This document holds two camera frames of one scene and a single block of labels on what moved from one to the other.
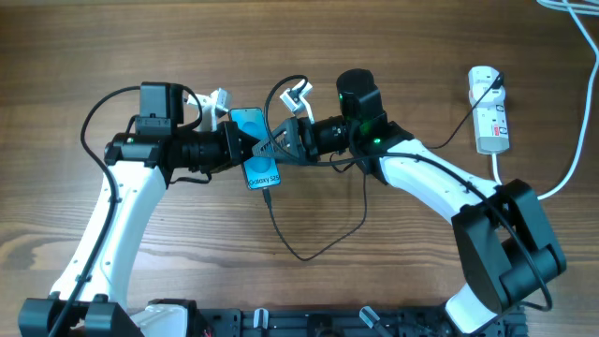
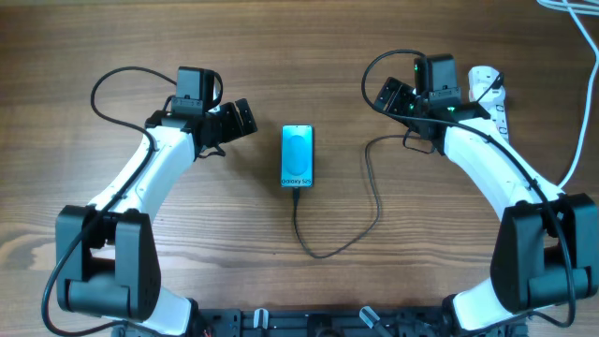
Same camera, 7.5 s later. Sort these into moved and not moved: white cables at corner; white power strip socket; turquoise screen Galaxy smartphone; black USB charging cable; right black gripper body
Moved: black USB charging cable; turquoise screen Galaxy smartphone; right black gripper body
Not moved: white cables at corner; white power strip socket
